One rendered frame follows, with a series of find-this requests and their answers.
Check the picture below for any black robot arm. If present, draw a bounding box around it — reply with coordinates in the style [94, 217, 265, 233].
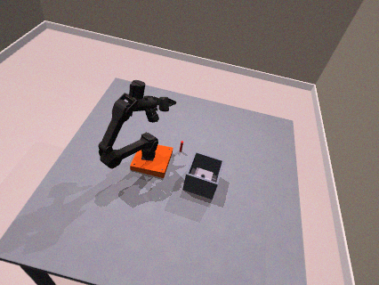
[99, 80, 159, 169]

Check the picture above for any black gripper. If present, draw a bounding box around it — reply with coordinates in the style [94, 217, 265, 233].
[142, 96, 176, 111]

